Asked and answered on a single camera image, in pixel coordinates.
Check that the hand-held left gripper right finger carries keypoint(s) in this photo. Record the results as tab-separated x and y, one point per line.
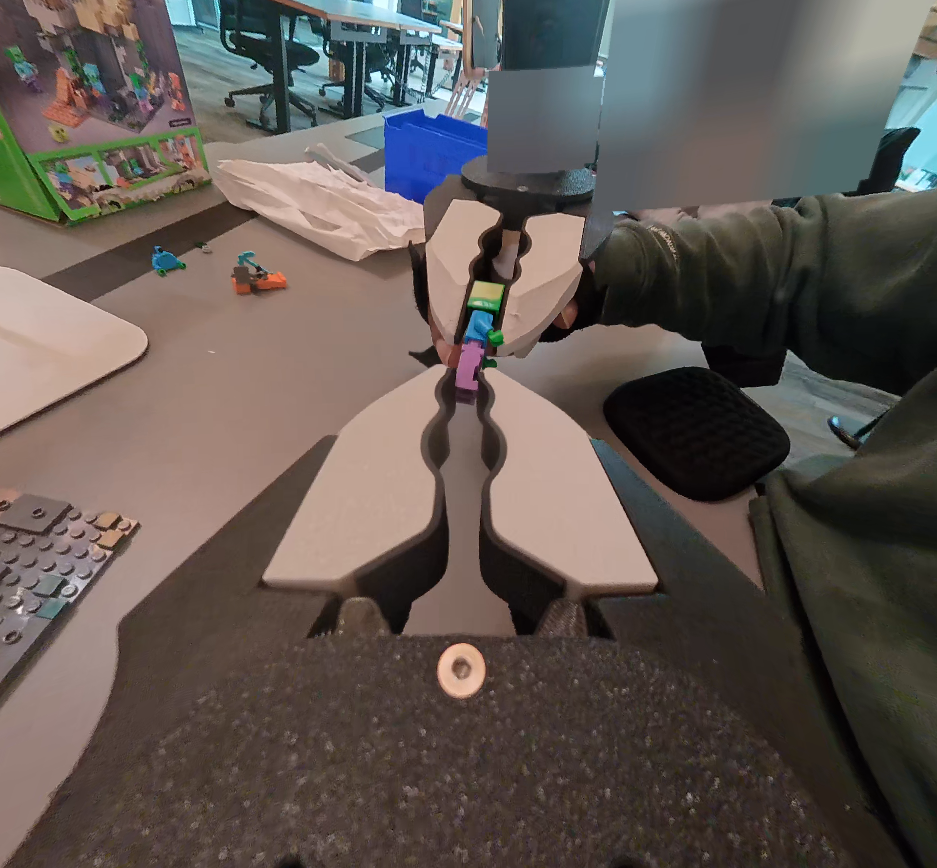
571	509

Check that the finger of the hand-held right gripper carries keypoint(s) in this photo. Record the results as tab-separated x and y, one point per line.
450	260
549	268

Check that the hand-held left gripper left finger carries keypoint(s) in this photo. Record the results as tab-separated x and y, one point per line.
351	509

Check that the green cube brick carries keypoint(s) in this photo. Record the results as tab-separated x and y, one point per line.
487	296

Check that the blue toy figure torso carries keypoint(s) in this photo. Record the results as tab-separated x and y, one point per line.
479	328
167	262

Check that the small purple brick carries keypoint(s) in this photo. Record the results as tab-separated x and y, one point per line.
468	374

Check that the person's right forearm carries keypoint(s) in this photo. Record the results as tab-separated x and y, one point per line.
768	282

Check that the grey desk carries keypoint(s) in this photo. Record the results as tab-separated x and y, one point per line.
256	385

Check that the wood-edged background desk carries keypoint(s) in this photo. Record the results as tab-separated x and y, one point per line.
322	4

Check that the person's right hand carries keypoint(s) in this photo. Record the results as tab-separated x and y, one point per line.
446	354

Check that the blue plastic bin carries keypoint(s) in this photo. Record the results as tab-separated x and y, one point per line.
432	151

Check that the black chair armrest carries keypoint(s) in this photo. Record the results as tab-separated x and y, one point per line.
695	436

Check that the white paper bag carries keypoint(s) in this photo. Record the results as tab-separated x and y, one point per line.
315	202

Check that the small orange brick figure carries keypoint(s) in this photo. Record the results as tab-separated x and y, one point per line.
260	281

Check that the grey brick building model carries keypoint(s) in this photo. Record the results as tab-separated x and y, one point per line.
51	575

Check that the black office chair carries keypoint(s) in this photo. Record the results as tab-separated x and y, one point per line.
249	26

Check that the green toy box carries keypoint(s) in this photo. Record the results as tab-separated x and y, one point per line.
95	77

